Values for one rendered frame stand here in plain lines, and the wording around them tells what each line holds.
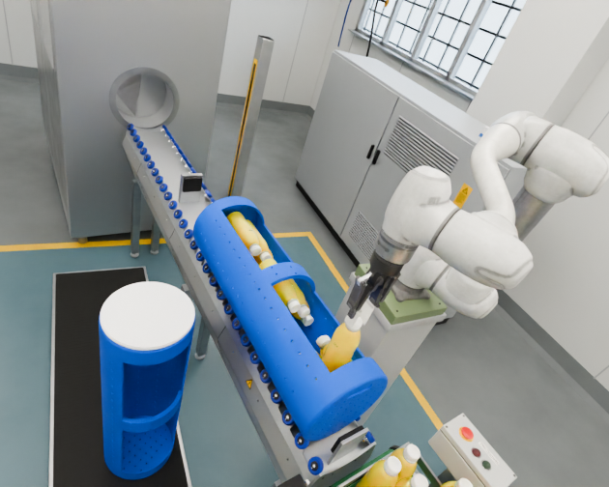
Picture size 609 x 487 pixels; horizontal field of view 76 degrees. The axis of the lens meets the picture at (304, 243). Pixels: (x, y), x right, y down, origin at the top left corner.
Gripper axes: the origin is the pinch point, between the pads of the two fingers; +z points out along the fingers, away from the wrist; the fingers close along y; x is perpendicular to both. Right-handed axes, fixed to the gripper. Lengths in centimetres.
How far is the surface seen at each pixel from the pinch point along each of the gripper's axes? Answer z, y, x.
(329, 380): 15.9, 7.7, 6.0
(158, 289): 33, 33, -53
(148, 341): 33, 42, -33
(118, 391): 57, 49, -35
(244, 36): 31, -201, -492
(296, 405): 26.2, 13.8, 4.5
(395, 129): 11, -166, -152
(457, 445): 27.5, -24.5, 32.6
